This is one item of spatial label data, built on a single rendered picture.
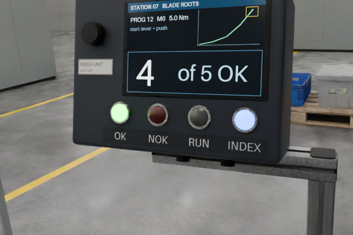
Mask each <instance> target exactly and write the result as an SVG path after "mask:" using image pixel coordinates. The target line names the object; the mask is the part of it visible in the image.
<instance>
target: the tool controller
mask: <svg viewBox="0 0 353 235"><path fill-rule="evenodd" d="M294 21H295V5H294V2H293V0H76V9H75V58H74V107H73V132H72V140H73V143H75V144H77V145H86V146H96V147H107V148H117V149H128V150H134V151H144V152H154V153H165V154H175V155H176V161H178V162H189V161H190V156H196V157H206V158H217V159H221V166H226V167H233V166H235V161H243V162H253V163H264V164H278V163H279V162H280V161H281V159H282V158H283V156H284V155H285V154H286V152H287V150H288V148H289V139H290V113H291V99H292V73H293V47H294ZM140 50H165V80H164V94H146V93H126V75H127V51H140ZM117 102H125V103H126V104H127V105H128V106H129V108H130V111H131V115H130V119H129V120H128V121H127V122H126V123H124V124H119V123H116V122H114V121H113V119H112V118H111V115H110V110H111V107H112V106H113V105H114V104H115V103H117ZM156 103H161V104H164V105H165V106H166V107H167V108H168V110H169V120H168V121H167V123H166V124H165V125H163V126H154V125H152V124H151V123H150V122H149V120H148V116H147V114H148V109H149V108H150V106H152V105H154V104H156ZM196 105H203V106H205V107H207V108H208V109H209V110H210V112H211V116H212V119H211V123H210V125H209V126H208V127H206V128H205V129H202V130H199V129H195V128H194V127H192V126H191V125H190V123H189V121H188V113H189V111H190V110H191V109H192V108H193V107H194V106H196ZM242 107H248V108H251V109H252V110H254V111H255V112H256V114H257V117H258V124H257V127H256V128H255V129H254V130H252V131H251V132H248V133H244V132H240V131H238V130H237V129H236V128H235V127H234V125H233V122H232V118H233V114H234V113H235V111H236V110H237V109H239V108H242Z"/></svg>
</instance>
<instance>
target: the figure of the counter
mask: <svg viewBox="0 0 353 235"><path fill-rule="evenodd" d="M164 80H165V50H140V51H127V75H126V93H146V94H164Z"/></svg>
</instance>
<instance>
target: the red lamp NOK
mask: <svg viewBox="0 0 353 235"><path fill-rule="evenodd" d="M147 116H148V120H149V122H150V123H151V124H152V125H154V126H163V125H165V124H166V123H167V121H168V120H169V110H168V108H167V107H166V106H165V105H164V104H161V103H156V104H154V105H152V106H150V108H149V109H148V114H147Z"/></svg>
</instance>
